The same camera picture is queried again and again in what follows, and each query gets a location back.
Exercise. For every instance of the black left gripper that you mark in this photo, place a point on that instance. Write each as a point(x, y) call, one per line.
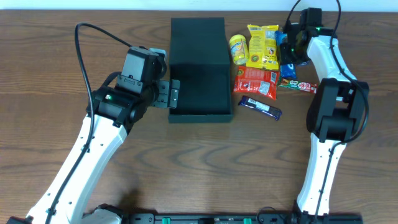
point(168, 93)

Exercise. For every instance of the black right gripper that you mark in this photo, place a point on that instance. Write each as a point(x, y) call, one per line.
point(292, 50)

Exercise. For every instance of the blue Oreo cookie pack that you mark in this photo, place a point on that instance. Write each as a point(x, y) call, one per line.
point(288, 70)

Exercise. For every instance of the red snack bag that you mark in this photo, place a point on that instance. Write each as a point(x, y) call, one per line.
point(256, 81)

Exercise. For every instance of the black gift box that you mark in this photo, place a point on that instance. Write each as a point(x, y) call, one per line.
point(199, 60)

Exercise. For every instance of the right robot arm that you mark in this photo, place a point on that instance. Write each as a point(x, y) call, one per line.
point(337, 115)

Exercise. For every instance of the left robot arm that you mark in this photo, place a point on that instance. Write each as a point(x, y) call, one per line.
point(115, 107)

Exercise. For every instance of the small blue gum pack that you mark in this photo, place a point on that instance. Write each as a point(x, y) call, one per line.
point(300, 64)

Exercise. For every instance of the yellow snack bag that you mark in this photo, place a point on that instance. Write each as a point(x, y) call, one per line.
point(263, 47)

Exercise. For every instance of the green red KitKat bar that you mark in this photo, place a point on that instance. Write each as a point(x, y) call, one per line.
point(297, 85)

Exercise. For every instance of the yellow candy jar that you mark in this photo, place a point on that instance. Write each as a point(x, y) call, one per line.
point(239, 49)

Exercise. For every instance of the dark blue chocolate bar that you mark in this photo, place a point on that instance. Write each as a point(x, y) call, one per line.
point(260, 107)

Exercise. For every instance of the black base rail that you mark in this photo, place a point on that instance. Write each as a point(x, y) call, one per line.
point(148, 218)

